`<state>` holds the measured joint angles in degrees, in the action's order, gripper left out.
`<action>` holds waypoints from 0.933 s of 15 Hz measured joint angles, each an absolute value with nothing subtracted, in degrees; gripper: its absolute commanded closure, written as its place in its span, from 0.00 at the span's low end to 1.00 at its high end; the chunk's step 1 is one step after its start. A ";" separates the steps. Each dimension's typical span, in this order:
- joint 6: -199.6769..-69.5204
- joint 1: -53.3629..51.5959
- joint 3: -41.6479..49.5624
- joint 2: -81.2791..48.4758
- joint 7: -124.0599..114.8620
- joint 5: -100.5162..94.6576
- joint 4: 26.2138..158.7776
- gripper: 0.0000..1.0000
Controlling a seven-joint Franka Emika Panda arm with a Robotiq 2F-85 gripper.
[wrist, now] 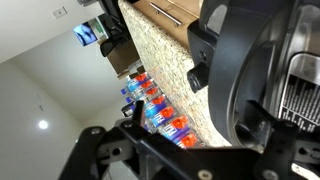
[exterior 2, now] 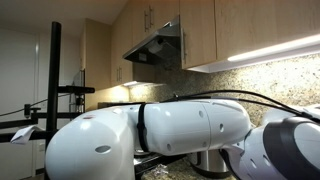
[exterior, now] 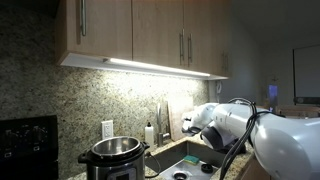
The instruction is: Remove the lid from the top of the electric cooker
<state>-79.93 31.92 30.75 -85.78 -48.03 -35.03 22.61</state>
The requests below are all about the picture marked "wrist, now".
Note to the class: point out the black office chair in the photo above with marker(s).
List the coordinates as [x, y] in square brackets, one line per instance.
[115, 33]

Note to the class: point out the white light switch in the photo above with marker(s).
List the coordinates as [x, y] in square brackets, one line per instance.
[59, 12]

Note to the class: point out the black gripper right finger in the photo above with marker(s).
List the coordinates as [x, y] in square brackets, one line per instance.
[283, 156]

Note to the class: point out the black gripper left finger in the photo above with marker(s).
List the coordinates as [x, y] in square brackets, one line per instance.
[110, 153]

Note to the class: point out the round ceiling light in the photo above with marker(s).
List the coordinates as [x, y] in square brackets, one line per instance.
[43, 124]

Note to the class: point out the water bottle blue orange label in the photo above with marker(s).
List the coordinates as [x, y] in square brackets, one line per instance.
[163, 115]
[141, 89]
[150, 93]
[176, 126]
[156, 104]
[136, 81]
[189, 140]

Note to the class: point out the black cooker lid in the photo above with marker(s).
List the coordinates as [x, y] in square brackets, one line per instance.
[246, 66]

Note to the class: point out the brown cardboard box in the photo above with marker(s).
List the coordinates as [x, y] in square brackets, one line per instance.
[125, 58]

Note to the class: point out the small blue-lit monitor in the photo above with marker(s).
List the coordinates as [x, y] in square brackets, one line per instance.
[88, 32]

